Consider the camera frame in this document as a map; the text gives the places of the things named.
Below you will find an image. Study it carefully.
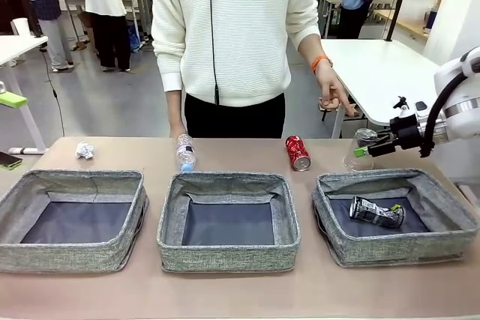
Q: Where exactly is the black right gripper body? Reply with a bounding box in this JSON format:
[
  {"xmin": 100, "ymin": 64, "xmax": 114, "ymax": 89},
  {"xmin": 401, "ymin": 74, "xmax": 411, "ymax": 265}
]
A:
[{"xmin": 388, "ymin": 112, "xmax": 437, "ymax": 149}]

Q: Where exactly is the clear plastic cup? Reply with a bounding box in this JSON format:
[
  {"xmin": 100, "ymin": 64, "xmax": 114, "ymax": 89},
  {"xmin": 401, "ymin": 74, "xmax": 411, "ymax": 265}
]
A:
[{"xmin": 342, "ymin": 127, "xmax": 377, "ymax": 173}]

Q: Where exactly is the crushed black can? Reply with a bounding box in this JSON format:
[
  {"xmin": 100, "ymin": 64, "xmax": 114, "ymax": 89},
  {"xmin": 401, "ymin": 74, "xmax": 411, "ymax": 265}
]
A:
[{"xmin": 349, "ymin": 196, "xmax": 407, "ymax": 230}]

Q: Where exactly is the white paper ball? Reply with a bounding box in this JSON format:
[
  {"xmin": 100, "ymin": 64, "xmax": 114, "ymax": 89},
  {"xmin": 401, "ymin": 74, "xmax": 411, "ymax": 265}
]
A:
[{"xmin": 74, "ymin": 141, "xmax": 96, "ymax": 161}]

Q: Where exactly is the red soda can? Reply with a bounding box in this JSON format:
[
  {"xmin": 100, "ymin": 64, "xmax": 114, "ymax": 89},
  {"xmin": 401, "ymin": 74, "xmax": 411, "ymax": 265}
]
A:
[{"xmin": 285, "ymin": 134, "xmax": 312, "ymax": 172}]

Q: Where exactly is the clear plastic water bottle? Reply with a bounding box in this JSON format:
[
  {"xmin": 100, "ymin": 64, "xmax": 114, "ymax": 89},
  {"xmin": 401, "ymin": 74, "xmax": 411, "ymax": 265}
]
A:
[{"xmin": 175, "ymin": 133, "xmax": 198, "ymax": 173}]

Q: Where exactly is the person's right forearm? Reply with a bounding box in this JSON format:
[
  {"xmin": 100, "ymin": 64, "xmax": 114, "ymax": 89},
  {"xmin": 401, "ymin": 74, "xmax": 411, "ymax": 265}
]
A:
[{"xmin": 166, "ymin": 89, "xmax": 187, "ymax": 124}]

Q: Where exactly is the person's left forearm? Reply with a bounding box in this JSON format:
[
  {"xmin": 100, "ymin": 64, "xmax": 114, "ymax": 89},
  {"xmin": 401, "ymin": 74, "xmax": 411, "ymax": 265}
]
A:
[{"xmin": 296, "ymin": 33, "xmax": 333, "ymax": 70}]

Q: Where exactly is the person's left hand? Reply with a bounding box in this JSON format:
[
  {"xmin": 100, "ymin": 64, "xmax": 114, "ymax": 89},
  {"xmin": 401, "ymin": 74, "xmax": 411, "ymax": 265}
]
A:
[{"xmin": 316, "ymin": 66, "xmax": 358, "ymax": 117}]

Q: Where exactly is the person's right hand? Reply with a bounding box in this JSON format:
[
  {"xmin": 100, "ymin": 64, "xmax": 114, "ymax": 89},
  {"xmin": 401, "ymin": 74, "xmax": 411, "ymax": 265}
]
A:
[{"xmin": 168, "ymin": 121, "xmax": 188, "ymax": 139}]

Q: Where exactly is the small white table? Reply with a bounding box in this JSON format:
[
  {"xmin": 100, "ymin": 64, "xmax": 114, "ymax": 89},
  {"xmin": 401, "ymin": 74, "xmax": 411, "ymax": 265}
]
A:
[{"xmin": 0, "ymin": 34, "xmax": 50, "ymax": 155}]

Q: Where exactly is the large white table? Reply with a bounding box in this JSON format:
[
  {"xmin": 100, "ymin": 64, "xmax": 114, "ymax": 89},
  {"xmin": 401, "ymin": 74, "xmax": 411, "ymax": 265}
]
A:
[{"xmin": 320, "ymin": 37, "xmax": 444, "ymax": 139}]

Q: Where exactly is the white paper cup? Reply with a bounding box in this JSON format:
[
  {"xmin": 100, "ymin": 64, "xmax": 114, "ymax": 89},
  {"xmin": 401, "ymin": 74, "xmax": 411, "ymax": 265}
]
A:
[{"xmin": 10, "ymin": 17, "xmax": 31, "ymax": 38}]

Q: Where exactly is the orange wristband watch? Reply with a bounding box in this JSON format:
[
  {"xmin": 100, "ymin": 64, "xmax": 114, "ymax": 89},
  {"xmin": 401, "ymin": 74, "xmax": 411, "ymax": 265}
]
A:
[{"xmin": 311, "ymin": 55, "xmax": 335, "ymax": 74}]

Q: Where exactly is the grey fabric basket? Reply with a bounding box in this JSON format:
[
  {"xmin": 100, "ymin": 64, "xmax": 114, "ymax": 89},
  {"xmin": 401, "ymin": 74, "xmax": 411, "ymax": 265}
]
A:
[
  {"xmin": 156, "ymin": 171, "xmax": 302, "ymax": 274},
  {"xmin": 310, "ymin": 168, "xmax": 480, "ymax": 269},
  {"xmin": 0, "ymin": 169, "xmax": 150, "ymax": 274}
]

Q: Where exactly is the wooden shelf board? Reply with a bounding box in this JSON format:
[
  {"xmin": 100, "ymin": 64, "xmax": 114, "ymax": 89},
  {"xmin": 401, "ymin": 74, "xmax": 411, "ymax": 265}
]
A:
[{"xmin": 374, "ymin": 8, "xmax": 432, "ymax": 40}]

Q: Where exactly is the dark blue bottle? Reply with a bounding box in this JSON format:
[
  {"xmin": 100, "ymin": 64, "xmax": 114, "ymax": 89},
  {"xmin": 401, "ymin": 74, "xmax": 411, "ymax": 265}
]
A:
[{"xmin": 424, "ymin": 5, "xmax": 438, "ymax": 34}]

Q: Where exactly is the blue bag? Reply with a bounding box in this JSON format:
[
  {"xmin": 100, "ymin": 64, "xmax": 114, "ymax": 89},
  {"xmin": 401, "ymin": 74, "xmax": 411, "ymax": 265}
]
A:
[{"xmin": 127, "ymin": 23, "xmax": 142, "ymax": 52}]

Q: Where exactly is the person in white sweater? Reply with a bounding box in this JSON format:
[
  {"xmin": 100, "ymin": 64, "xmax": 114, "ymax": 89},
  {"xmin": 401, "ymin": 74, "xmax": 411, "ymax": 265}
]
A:
[{"xmin": 151, "ymin": 0, "xmax": 323, "ymax": 139}]

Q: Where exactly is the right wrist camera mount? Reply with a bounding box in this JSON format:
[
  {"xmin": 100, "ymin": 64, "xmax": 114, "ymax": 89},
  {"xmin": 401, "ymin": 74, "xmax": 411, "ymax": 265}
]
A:
[{"xmin": 391, "ymin": 95, "xmax": 429, "ymax": 121}]

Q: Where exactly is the thin black floor cable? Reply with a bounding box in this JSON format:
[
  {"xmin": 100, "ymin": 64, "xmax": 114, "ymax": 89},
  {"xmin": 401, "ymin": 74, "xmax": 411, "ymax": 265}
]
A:
[{"xmin": 40, "ymin": 48, "xmax": 67, "ymax": 138}]

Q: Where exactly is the black neck cord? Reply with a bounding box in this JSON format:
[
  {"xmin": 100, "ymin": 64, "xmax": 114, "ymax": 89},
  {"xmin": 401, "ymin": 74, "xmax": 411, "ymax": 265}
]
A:
[{"xmin": 208, "ymin": 0, "xmax": 222, "ymax": 105}]

